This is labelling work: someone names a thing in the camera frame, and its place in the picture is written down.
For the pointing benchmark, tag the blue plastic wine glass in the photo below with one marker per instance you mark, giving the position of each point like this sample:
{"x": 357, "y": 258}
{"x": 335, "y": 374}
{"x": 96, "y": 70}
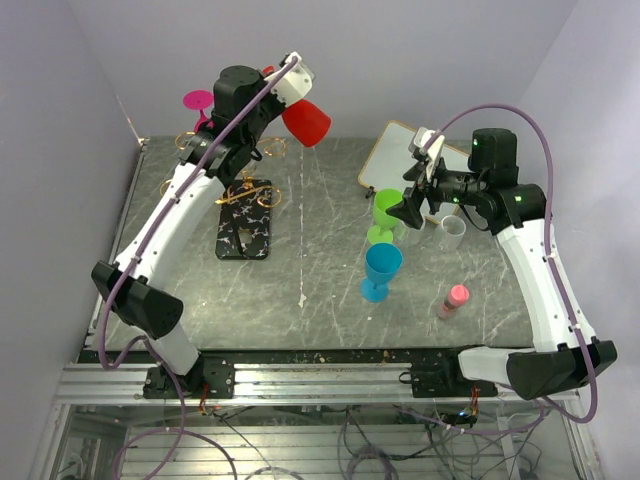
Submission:
{"x": 382, "y": 263}

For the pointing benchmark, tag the red plastic wine glass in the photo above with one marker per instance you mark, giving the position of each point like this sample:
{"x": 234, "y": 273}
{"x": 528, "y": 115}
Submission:
{"x": 306, "y": 122}

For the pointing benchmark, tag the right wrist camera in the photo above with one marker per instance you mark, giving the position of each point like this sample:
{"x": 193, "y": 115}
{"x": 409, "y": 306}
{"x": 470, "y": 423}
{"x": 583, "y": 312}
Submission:
{"x": 425, "y": 147}

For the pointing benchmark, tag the clear glass cup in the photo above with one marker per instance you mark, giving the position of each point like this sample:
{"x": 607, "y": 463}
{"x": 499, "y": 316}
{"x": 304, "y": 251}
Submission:
{"x": 449, "y": 233}
{"x": 406, "y": 236}

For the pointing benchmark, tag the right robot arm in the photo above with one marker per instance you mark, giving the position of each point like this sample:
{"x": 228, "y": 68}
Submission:
{"x": 566, "y": 352}

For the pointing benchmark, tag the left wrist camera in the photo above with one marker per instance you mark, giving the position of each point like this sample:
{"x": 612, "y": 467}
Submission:
{"x": 296, "y": 83}

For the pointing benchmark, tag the pink plastic wine glass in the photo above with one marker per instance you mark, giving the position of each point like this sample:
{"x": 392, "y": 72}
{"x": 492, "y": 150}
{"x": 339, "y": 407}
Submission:
{"x": 199, "y": 101}

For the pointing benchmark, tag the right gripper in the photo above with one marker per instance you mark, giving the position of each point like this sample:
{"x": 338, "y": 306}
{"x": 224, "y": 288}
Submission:
{"x": 409, "y": 209}

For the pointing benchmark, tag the green plastic wine glass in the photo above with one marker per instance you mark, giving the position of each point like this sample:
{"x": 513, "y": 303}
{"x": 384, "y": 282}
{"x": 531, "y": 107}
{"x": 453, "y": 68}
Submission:
{"x": 382, "y": 229}

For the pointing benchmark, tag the clear glass cup left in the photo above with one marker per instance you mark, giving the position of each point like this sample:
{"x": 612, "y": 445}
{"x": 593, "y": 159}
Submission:
{"x": 406, "y": 236}

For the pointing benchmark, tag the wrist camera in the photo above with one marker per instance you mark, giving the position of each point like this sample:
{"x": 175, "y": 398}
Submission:
{"x": 425, "y": 147}
{"x": 296, "y": 83}

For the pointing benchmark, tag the clear glass cup right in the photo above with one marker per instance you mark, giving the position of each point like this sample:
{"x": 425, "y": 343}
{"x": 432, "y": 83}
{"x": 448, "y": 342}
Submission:
{"x": 449, "y": 233}

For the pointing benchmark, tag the gold framed whiteboard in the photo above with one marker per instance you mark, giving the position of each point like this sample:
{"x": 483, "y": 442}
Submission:
{"x": 390, "y": 159}

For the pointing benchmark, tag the aluminium frame rail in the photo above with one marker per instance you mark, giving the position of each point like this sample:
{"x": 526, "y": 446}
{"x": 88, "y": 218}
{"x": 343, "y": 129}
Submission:
{"x": 270, "y": 384}

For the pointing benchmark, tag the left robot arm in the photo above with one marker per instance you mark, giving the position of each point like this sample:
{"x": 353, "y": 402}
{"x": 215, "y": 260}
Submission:
{"x": 246, "y": 101}

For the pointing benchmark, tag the gold wine glass rack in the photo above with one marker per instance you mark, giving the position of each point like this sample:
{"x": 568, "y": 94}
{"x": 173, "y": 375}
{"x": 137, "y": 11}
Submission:
{"x": 245, "y": 206}

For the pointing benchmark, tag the small pink bottle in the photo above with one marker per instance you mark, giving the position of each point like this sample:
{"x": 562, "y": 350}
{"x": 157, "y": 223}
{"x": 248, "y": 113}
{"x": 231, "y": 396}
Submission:
{"x": 457, "y": 297}

